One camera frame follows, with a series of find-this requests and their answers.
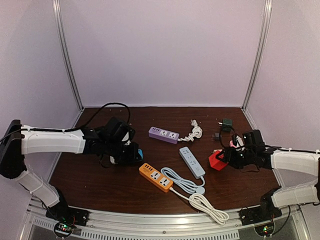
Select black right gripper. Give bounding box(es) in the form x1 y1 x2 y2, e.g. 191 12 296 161
216 147 256 170

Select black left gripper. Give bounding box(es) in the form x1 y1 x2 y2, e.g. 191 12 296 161
104 139 142 165

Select blue square plug adapter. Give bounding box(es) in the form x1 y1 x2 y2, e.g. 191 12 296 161
138 149 144 160

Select red plug adapter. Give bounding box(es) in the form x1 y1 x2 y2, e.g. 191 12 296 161
208 149 228 171

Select grey small plug adapter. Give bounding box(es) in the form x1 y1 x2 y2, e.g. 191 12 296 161
211 133 220 141

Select orange power strip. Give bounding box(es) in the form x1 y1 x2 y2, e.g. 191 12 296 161
139 163 173 193

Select dark green cube plug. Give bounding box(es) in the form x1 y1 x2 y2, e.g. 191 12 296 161
218 118 233 132

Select light blue power strip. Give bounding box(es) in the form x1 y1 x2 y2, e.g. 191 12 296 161
179 146 206 179

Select white square plug adapter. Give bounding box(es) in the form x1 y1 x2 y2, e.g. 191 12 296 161
110 156 116 165

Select pink square plug adapter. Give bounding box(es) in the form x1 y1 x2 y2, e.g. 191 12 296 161
229 140 238 148

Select purple power strip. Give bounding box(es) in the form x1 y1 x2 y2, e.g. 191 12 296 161
148 126 180 144

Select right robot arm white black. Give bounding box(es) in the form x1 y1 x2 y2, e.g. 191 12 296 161
214 129 320 221

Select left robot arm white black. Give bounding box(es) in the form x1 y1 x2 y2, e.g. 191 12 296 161
0 117 143 222

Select light blue coiled cable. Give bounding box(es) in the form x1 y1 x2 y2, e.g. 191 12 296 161
160 167 207 196

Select white cable of purple strip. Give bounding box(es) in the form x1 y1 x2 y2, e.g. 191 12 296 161
177 118 204 143

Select white coiled cable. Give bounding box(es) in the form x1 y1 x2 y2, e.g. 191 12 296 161
169 187 230 226

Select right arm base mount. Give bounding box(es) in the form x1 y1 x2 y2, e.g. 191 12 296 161
239 188 282 226

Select aluminium front frame rail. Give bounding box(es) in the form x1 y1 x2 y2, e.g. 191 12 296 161
17 197 311 240

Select right aluminium corner post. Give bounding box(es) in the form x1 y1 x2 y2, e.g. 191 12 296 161
241 0 273 112

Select aluminium corner post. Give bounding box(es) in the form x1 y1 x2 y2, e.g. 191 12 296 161
241 0 273 112
52 0 84 111

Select left aluminium corner post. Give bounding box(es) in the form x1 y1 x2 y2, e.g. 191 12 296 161
52 0 84 111

